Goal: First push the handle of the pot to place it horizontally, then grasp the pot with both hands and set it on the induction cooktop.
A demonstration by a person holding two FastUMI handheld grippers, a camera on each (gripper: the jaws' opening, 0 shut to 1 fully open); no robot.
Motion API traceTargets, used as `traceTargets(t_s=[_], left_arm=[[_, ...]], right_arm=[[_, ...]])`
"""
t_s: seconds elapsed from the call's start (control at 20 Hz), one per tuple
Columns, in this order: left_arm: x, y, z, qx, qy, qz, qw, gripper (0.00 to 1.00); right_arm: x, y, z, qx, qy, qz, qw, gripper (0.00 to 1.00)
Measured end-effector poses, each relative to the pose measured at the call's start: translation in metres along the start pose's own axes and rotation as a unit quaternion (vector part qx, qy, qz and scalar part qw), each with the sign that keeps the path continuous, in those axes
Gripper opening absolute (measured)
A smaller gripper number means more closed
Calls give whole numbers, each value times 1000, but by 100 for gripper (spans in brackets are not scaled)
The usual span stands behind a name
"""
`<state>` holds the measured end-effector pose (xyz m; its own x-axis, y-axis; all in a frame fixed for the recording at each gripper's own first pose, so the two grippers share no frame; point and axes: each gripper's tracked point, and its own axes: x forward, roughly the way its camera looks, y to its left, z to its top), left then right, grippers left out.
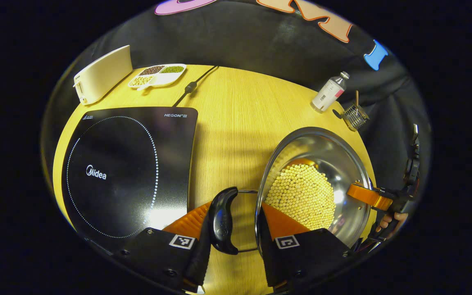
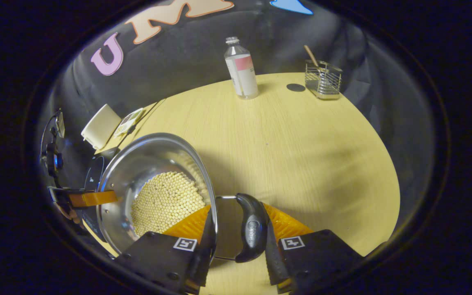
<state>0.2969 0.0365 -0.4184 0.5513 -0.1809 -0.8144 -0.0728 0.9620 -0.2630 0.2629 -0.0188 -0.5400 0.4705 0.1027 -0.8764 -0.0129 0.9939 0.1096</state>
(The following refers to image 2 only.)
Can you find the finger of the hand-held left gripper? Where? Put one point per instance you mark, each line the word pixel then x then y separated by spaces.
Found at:
pixel 92 198

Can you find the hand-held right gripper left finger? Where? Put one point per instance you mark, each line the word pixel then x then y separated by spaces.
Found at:
pixel 203 266

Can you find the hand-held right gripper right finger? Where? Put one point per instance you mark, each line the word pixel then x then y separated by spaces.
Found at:
pixel 275 262

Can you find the black induction cooktop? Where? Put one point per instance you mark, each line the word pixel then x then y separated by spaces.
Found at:
pixel 92 176

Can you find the white toaster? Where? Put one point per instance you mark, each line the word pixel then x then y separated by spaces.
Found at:
pixel 100 127

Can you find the heap of pale beans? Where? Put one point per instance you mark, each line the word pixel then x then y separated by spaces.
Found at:
pixel 166 200

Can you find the white divided plate of beans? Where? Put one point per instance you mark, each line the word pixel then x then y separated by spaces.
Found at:
pixel 128 122

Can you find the small black disc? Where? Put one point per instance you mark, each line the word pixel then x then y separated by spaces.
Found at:
pixel 296 87

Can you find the clear bottle with pink label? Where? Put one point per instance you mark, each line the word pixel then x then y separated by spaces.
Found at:
pixel 242 71

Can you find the wooden stick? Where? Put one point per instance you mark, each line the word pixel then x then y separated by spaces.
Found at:
pixel 311 54

